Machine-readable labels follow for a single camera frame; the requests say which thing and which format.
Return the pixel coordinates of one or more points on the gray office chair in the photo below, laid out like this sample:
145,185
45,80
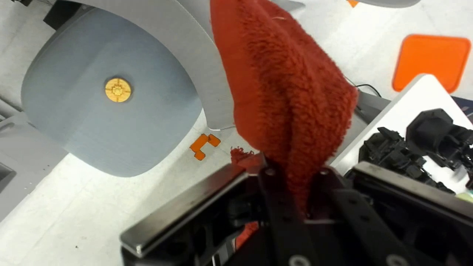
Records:
98,133

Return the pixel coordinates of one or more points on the orange square floor mat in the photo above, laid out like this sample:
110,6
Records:
431,61

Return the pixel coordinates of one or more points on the orange floor tape mark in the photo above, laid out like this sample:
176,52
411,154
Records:
199,148

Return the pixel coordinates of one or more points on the gold round disc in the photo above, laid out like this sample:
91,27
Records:
119,90

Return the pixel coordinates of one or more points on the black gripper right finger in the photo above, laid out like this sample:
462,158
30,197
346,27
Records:
364,231

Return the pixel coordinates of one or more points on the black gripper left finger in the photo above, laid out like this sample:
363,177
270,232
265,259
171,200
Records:
286,226

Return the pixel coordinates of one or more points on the red terry towel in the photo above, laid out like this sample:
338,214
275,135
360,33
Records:
286,89

